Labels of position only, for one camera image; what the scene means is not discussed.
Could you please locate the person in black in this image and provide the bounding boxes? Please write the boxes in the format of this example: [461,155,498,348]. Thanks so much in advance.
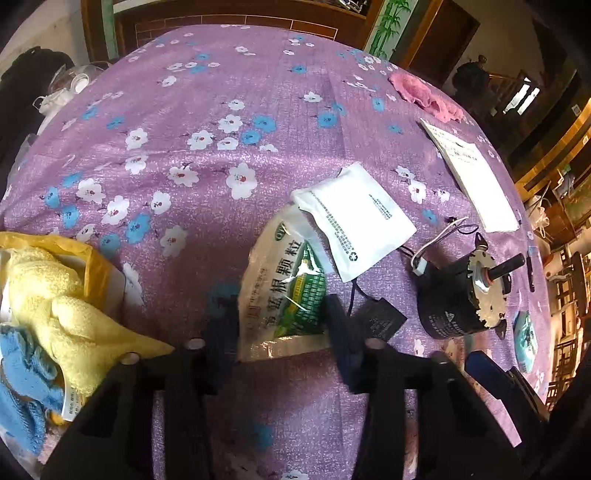
[452,54,490,110]

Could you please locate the pink cloth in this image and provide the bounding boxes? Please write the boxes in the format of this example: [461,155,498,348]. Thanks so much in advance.
[389,71,465,123]

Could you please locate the black electric motor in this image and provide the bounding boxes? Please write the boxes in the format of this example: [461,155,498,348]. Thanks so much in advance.
[410,234,526,339]

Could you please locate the blue cloth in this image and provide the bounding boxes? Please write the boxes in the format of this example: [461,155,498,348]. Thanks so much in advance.
[1,324,64,456]

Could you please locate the black pen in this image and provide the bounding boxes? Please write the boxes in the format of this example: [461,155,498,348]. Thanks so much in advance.
[526,253,536,293]

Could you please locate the black sofa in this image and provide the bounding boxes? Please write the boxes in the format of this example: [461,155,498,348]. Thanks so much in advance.
[0,46,73,190]

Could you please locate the dark wooden cabinet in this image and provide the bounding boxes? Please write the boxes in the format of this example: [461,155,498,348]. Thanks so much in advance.
[80,0,445,61]

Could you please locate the purple floral tablecloth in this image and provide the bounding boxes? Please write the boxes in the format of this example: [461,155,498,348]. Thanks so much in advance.
[1,25,550,479]

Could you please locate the yellow towel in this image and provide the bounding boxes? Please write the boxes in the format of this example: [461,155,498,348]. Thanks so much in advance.
[6,248,174,397]

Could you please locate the clear plastic bag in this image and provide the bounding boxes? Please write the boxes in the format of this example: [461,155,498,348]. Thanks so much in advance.
[32,63,110,136]

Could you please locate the green white granule sachet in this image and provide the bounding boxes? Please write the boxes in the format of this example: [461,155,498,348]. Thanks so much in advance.
[238,204,334,362]

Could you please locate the teal tissue pack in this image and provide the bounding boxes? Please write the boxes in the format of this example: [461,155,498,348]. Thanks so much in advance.
[513,310,538,373]

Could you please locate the yellow-rimmed white foam box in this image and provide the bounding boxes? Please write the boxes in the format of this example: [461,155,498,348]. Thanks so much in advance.
[0,230,139,476]

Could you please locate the white printed pouch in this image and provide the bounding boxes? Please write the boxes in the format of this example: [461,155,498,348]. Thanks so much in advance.
[291,163,417,283]

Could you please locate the white paper booklet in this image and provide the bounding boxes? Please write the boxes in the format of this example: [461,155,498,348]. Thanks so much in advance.
[419,119,519,233]

